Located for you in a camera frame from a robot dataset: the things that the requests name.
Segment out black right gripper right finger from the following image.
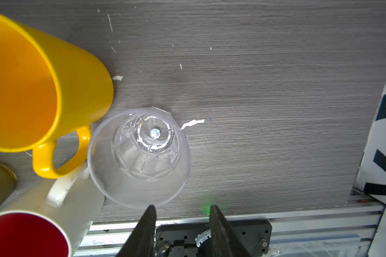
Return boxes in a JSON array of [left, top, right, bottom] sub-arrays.
[[209, 205, 250, 257]]

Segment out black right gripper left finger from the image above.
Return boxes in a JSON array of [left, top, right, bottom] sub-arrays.
[[116, 205, 157, 257]]

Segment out clear glass cup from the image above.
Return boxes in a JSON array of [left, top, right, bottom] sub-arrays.
[[87, 107, 191, 209]]

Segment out yellow mug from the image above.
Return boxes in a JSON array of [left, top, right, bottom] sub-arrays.
[[0, 14, 114, 179]]

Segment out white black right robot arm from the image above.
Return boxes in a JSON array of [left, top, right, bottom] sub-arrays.
[[117, 205, 272, 257]]

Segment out white mug red inside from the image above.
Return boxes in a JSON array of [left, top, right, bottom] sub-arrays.
[[0, 163, 105, 257]]

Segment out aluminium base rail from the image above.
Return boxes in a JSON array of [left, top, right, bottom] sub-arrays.
[[74, 194, 386, 257]]

